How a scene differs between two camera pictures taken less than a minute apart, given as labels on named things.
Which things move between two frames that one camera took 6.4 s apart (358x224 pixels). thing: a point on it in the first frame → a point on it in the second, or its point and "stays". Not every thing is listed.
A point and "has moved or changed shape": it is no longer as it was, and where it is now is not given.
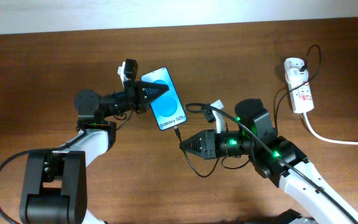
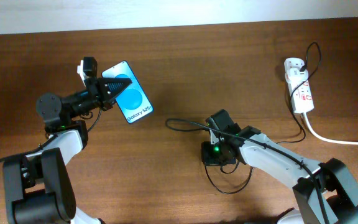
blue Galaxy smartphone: (168, 109) has moved or changed shape
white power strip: (301, 94) stays
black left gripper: (138, 94) → (102, 92)
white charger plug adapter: (294, 75) stays
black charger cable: (218, 164) → (291, 107)
